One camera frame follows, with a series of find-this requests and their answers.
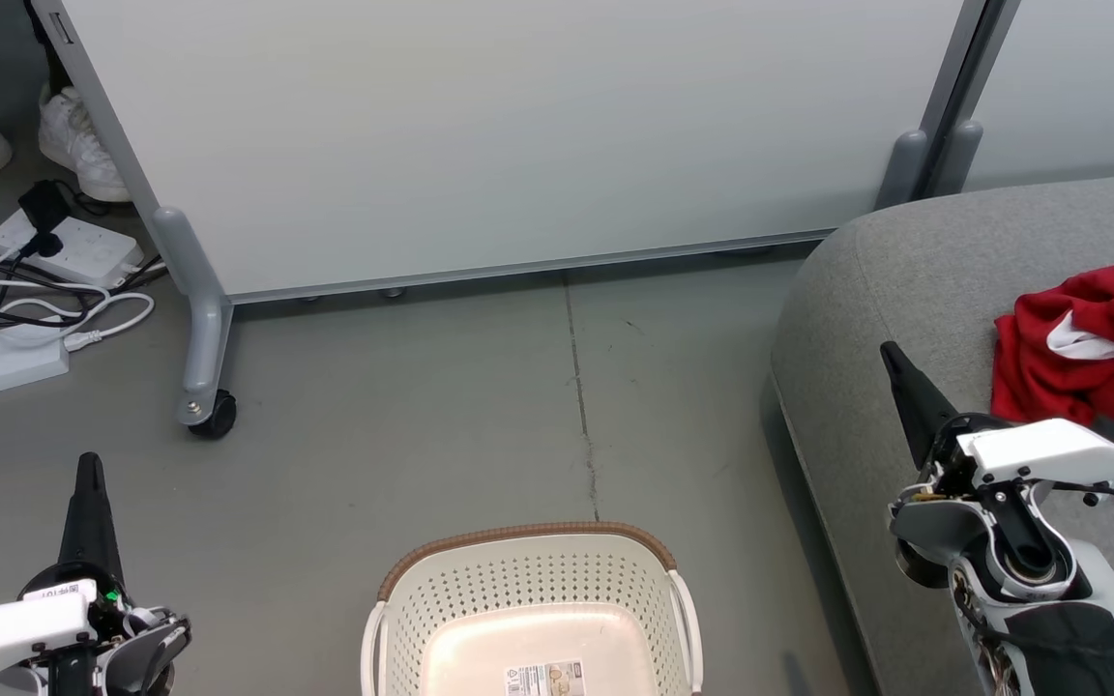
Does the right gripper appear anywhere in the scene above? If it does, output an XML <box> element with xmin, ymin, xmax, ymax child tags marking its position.
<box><xmin>881</xmin><ymin>340</ymin><xmax>1092</xmax><ymax>602</ymax></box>

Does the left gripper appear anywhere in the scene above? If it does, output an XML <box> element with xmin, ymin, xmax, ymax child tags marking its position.
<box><xmin>20</xmin><ymin>451</ymin><xmax>192</xmax><ymax>696</ymax></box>

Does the red and white garment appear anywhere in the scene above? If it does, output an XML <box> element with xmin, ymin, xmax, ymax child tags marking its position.
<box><xmin>990</xmin><ymin>263</ymin><xmax>1114</xmax><ymax>489</ymax></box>

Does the cream perforated laundry basket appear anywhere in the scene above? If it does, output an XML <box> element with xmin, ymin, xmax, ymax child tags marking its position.
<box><xmin>361</xmin><ymin>522</ymin><xmax>703</xmax><ymax>696</ymax></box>

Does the basket label sticker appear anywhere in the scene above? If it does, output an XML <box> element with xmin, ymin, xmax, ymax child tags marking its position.
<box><xmin>504</xmin><ymin>660</ymin><xmax>585</xmax><ymax>696</ymax></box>

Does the grey fabric sofa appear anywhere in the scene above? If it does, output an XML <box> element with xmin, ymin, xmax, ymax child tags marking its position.
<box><xmin>770</xmin><ymin>172</ymin><xmax>1114</xmax><ymax>696</ymax></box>

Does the black caster wheel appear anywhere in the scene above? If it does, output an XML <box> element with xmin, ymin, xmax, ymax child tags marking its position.
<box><xmin>188</xmin><ymin>389</ymin><xmax>237</xmax><ymax>441</ymax></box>

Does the white power strip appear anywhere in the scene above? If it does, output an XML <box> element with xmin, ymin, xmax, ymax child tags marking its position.
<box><xmin>0</xmin><ymin>211</ymin><xmax>144</xmax><ymax>289</ymax></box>

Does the black power plug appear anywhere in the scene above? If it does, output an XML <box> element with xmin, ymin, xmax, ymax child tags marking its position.
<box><xmin>17</xmin><ymin>181</ymin><xmax>72</xmax><ymax>257</ymax></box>

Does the narrow white partition panel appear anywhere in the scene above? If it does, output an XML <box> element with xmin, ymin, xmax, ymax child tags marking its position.
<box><xmin>929</xmin><ymin>0</ymin><xmax>1114</xmax><ymax>194</ymax></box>

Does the large white partition panel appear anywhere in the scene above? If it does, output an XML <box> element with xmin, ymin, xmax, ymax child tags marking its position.
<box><xmin>30</xmin><ymin>0</ymin><xmax>1017</xmax><ymax>428</ymax></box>

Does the white cable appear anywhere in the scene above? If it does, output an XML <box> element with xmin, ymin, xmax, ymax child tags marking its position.
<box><xmin>0</xmin><ymin>242</ymin><xmax>157</xmax><ymax>354</ymax></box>

